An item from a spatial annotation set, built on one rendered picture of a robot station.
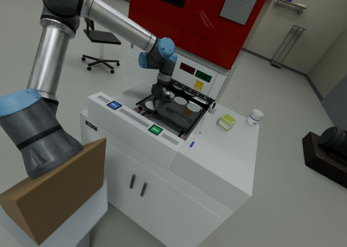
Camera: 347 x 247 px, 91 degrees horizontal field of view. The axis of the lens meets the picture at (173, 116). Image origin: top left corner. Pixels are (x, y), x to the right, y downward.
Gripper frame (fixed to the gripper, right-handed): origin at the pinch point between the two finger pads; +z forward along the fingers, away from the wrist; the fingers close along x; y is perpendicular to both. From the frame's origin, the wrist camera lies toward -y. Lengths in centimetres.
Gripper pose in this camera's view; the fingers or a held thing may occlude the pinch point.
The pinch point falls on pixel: (157, 109)
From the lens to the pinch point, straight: 106.5
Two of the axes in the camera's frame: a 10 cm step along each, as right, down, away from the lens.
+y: -4.1, -6.4, 6.5
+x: -8.7, 0.6, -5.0
